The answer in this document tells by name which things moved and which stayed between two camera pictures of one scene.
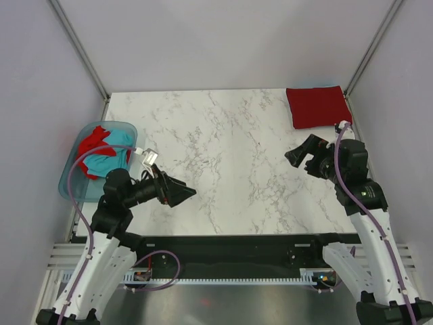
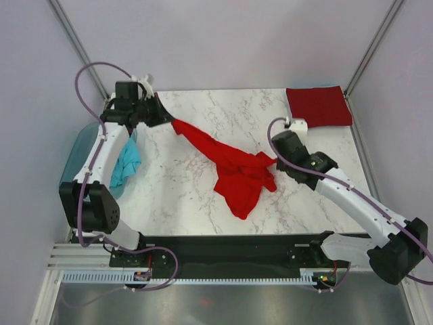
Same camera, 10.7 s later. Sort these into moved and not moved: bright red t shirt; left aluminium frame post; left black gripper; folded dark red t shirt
Moved: bright red t shirt; left black gripper
Not moved: left aluminium frame post; folded dark red t shirt
